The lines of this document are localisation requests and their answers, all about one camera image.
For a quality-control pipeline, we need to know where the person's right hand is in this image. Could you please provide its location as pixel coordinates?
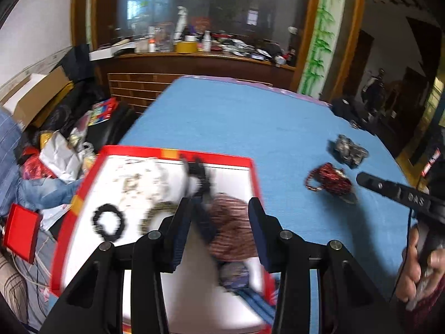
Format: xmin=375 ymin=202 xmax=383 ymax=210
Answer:
xmin=395 ymin=226 xmax=445 ymax=302

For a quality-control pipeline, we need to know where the cardboard box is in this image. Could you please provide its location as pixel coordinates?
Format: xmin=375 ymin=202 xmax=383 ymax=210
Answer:
xmin=1 ymin=67 xmax=72 ymax=131

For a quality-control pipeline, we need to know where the colourful red box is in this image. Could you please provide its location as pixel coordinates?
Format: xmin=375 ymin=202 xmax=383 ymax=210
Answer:
xmin=88 ymin=97 xmax=118 ymax=126

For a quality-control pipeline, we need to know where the silver metallic jewelry pile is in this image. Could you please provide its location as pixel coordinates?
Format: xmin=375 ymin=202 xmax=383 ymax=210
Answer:
xmin=333 ymin=134 xmax=369 ymax=168

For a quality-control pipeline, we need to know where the blue table cloth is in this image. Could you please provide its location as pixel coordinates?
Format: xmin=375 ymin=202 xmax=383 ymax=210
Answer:
xmin=118 ymin=75 xmax=415 ymax=334

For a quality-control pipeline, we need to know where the small red box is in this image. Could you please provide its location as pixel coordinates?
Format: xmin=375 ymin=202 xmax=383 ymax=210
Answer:
xmin=2 ymin=203 xmax=42 ymax=264

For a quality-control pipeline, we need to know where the bamboo painted panel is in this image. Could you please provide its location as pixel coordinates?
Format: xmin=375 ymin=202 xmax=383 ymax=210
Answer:
xmin=298 ymin=0 xmax=345 ymax=99

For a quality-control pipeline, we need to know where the red beaded jewelry pile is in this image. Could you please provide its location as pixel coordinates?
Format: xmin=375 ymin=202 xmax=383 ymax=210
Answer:
xmin=304 ymin=162 xmax=352 ymax=197

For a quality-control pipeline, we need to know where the black bead bracelet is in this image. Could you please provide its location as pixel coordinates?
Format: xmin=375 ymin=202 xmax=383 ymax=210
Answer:
xmin=91 ymin=203 xmax=127 ymax=242

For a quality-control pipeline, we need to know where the white spray bottle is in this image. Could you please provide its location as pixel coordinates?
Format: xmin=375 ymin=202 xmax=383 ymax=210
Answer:
xmin=174 ymin=6 xmax=188 ymax=42

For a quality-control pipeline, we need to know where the olive bead bracelet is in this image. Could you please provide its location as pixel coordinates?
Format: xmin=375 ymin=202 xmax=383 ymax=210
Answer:
xmin=139 ymin=200 xmax=181 ymax=235

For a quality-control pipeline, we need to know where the blue denim cloth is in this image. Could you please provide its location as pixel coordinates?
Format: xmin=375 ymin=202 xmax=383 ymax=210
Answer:
xmin=0 ymin=109 xmax=81 ymax=216

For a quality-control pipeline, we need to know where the wooden cabinet counter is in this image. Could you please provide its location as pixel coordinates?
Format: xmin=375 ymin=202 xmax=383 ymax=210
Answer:
xmin=95 ymin=53 xmax=295 ymax=115

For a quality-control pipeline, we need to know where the red white jewelry box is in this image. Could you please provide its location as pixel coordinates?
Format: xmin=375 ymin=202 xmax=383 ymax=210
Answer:
xmin=50 ymin=144 xmax=278 ymax=334

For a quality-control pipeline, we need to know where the brown striped pouch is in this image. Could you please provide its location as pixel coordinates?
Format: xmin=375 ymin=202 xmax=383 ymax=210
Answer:
xmin=207 ymin=193 xmax=258 ymax=262

